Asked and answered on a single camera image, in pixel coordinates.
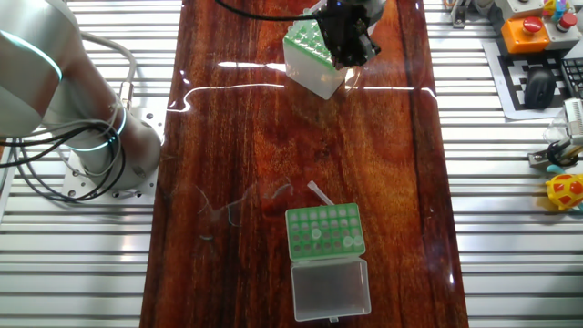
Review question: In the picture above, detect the grey emergency stop box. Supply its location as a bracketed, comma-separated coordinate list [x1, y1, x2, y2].
[544, 11, 583, 51]

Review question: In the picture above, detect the black keyboard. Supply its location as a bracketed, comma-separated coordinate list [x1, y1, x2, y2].
[559, 56, 583, 99]

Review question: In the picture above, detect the black looped cable tie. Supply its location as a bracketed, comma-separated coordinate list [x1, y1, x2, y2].
[545, 139, 571, 168]

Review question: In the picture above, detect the grey control button box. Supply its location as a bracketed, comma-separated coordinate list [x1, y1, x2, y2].
[494, 0, 547, 22]

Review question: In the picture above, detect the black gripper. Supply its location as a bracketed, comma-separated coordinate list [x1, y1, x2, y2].
[317, 0, 382, 69]

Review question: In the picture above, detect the green clear pipette tip box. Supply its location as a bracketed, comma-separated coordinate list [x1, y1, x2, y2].
[281, 0, 361, 101]
[284, 202, 373, 323]

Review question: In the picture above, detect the yellow orange turtle toy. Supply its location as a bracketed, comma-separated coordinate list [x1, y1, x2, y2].
[544, 163, 583, 212]

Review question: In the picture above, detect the black computer mouse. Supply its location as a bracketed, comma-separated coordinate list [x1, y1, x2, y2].
[523, 66, 557, 110]

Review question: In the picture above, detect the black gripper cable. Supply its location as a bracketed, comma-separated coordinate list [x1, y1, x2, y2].
[213, 0, 321, 22]

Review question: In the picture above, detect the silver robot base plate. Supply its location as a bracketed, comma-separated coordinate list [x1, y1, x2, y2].
[60, 105, 169, 206]

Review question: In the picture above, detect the small silver metal bracket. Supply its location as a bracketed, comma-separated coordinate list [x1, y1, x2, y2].
[527, 146, 583, 173]

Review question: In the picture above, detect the small colourful plastic toy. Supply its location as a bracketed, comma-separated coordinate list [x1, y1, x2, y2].
[541, 0, 571, 24]

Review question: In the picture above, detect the grey cable with metal connector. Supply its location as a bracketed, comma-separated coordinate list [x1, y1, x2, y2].
[80, 32, 138, 113]

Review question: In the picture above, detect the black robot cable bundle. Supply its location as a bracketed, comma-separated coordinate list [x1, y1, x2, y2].
[0, 122, 128, 204]

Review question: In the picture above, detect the glossy brown wooden board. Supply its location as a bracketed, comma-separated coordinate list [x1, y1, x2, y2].
[138, 0, 470, 328]

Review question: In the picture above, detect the orange emergency stop box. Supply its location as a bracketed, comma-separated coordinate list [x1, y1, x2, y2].
[500, 15, 551, 55]

